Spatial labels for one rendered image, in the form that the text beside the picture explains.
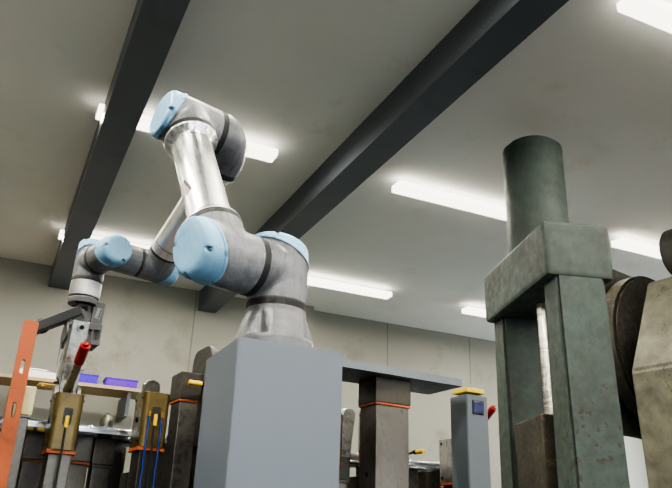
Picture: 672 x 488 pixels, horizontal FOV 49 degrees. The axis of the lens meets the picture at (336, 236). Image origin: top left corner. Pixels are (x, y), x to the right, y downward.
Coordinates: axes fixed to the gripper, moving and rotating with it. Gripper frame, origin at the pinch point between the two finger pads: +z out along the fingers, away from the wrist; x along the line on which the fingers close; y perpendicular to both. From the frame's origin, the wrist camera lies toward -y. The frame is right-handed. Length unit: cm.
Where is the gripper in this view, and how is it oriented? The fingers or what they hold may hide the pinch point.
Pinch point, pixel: (58, 379)
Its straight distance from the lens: 187.3
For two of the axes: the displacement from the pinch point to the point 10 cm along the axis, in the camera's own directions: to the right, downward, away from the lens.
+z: -0.5, 9.2, -4.0
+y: 8.6, 2.4, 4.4
